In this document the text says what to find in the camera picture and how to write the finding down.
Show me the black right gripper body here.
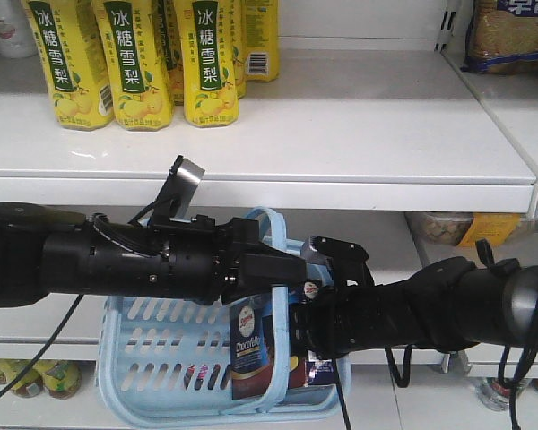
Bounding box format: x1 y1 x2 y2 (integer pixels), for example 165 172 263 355
313 288 386 358

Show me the white store shelving unit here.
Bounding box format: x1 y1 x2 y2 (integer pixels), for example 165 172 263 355
0 0 538 430

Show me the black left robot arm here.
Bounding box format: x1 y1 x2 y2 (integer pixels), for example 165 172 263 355
0 202 307 308

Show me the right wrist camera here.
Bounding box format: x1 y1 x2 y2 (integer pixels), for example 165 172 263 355
300 236 375 294

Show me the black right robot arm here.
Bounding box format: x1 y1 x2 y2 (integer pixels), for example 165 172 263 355
290 257 538 359

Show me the dark blue chocolate cookie box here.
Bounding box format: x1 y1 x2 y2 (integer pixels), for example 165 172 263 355
288 279 335 386

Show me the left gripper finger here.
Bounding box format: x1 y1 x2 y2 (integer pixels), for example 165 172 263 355
227 218 260 254
221 251 308 305

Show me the blue cracker package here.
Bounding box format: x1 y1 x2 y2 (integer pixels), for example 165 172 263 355
464 0 538 74

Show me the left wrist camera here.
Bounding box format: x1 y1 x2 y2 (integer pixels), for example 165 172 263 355
151 155 205 224

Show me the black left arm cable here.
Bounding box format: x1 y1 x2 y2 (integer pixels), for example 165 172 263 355
0 293 84 409

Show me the yellow pear drink bottle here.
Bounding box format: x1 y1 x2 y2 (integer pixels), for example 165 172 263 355
174 0 239 128
21 1 114 131
91 1 174 131

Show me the clear tub of cookies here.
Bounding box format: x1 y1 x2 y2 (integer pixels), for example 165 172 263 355
405 211 535 247

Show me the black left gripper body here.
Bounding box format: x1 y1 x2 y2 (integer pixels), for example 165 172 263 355
148 215 242 305

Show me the light blue plastic basket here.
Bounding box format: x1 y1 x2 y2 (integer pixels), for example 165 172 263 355
95 206 353 426

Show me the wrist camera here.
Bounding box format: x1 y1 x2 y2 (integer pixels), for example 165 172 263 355
151 155 205 224
300 236 375 294

